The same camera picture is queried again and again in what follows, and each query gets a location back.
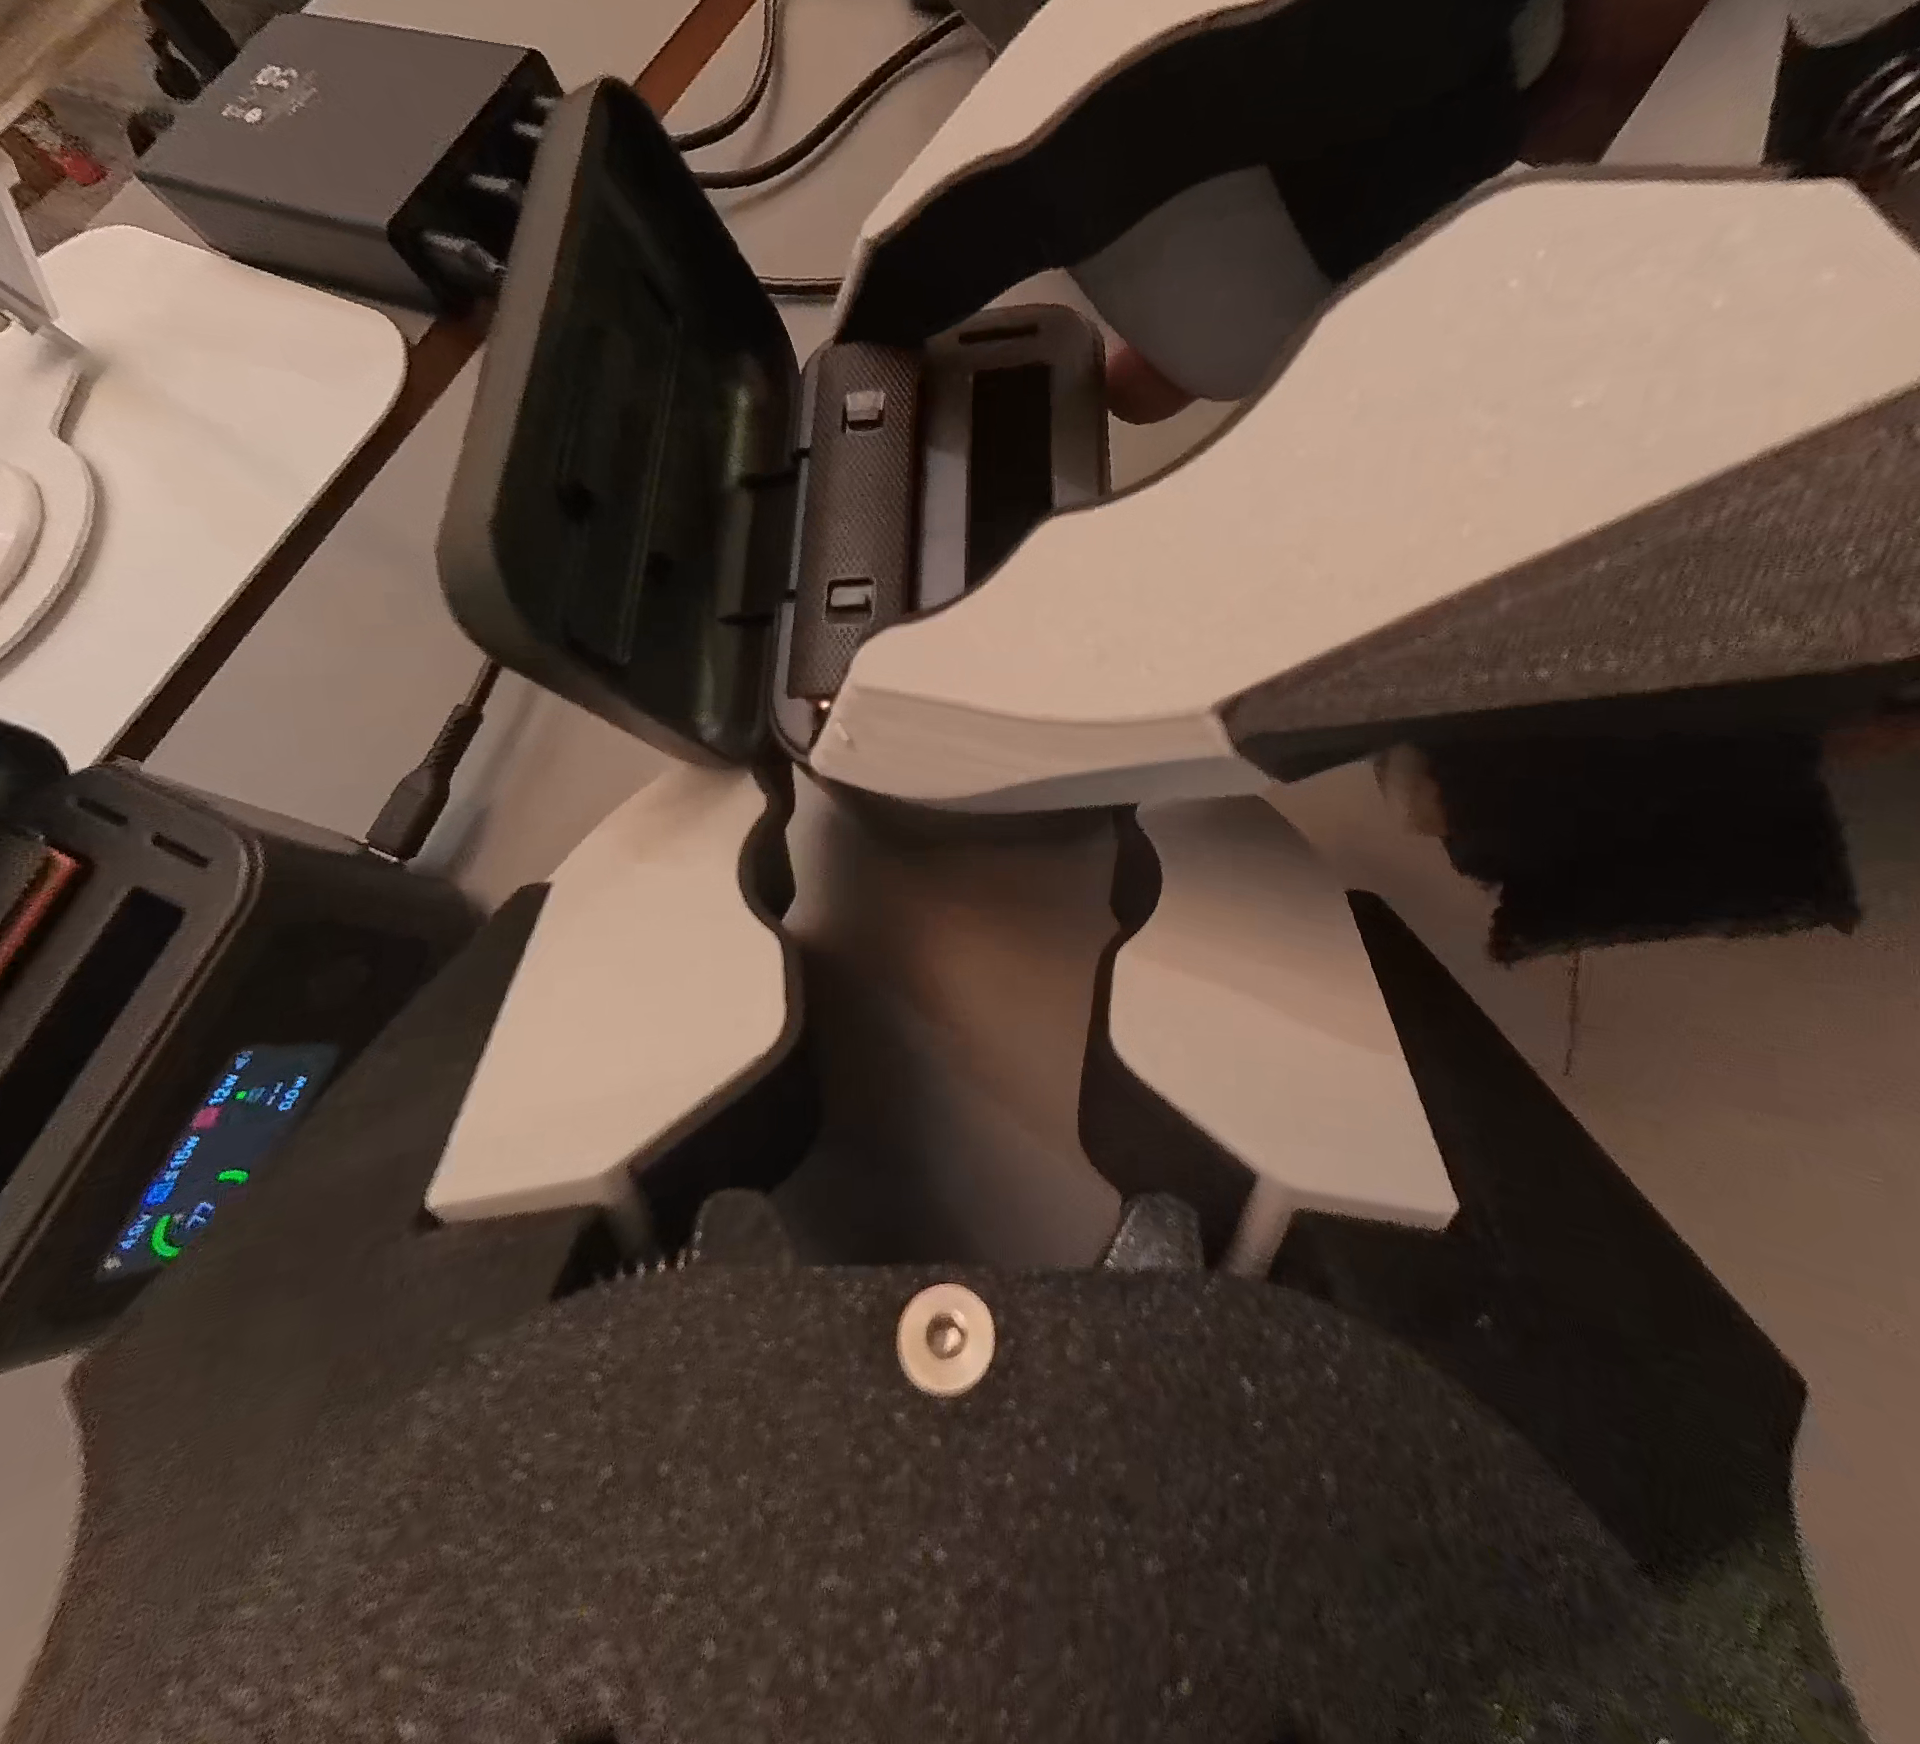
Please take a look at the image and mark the black charging hub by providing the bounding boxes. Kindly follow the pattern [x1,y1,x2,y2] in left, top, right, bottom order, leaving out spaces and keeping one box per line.
[133,11,564,310]

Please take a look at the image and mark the person's right hand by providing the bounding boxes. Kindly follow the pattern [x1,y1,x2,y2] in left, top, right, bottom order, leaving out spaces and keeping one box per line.
[1106,0,1745,426]

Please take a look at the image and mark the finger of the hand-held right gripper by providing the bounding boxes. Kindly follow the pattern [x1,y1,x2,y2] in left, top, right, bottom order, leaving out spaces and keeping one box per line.
[828,0,1519,347]
[813,167,1920,820]

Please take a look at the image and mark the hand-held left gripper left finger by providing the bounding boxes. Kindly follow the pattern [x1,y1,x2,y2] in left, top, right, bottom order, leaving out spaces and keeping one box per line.
[423,768,821,1265]

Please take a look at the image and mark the orange-tabbed black battery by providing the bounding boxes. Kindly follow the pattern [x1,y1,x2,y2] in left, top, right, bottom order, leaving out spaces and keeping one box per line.
[0,845,79,1012]
[783,341,920,712]

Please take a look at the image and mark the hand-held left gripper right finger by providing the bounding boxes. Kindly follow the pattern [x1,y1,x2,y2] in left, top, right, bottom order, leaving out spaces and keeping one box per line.
[1079,796,1459,1277]

